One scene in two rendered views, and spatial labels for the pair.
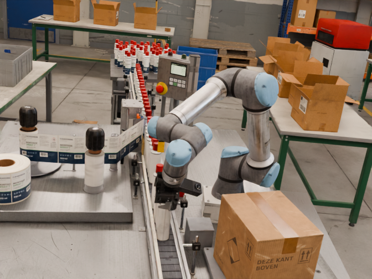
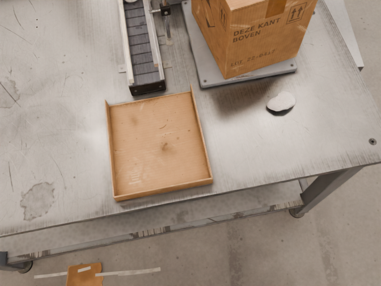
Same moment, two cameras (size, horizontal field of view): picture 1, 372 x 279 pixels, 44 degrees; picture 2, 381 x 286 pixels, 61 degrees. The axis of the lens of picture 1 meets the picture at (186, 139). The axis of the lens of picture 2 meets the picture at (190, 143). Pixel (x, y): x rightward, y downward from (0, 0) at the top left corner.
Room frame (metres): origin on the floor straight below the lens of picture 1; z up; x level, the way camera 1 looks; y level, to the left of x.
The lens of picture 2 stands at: (0.64, -0.18, 1.67)
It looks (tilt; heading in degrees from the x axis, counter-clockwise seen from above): 65 degrees down; 5
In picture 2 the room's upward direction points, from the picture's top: 6 degrees counter-clockwise
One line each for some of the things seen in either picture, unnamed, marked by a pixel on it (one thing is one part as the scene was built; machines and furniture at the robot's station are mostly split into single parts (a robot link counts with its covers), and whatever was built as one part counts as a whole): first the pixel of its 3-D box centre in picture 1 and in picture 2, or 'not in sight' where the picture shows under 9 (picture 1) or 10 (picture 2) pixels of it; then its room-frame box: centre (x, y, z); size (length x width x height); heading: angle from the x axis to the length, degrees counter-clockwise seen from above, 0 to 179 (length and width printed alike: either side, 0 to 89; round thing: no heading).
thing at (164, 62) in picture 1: (177, 77); not in sight; (2.13, 0.07, 1.38); 0.17 x 0.10 x 0.19; 66
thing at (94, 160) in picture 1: (94, 159); not in sight; (1.88, 0.40, 1.03); 0.09 x 0.09 x 0.30
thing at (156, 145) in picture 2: not in sight; (156, 139); (1.03, -0.05, 0.85); 0.30 x 0.26 x 0.04; 11
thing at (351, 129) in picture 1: (293, 132); not in sight; (4.37, -1.05, 0.39); 2.20 x 0.80 x 0.78; 2
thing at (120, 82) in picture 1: (119, 97); not in sight; (3.90, 0.61, 0.71); 0.15 x 0.12 x 0.34; 101
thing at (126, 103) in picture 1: (132, 103); not in sight; (2.41, 0.31, 1.14); 0.14 x 0.11 x 0.01; 11
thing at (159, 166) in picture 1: (158, 186); not in sight; (1.78, 0.10, 0.98); 0.05 x 0.05 x 0.20
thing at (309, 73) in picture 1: (311, 88); not in sight; (3.92, -1.03, 0.96); 0.53 x 0.45 x 0.37; 94
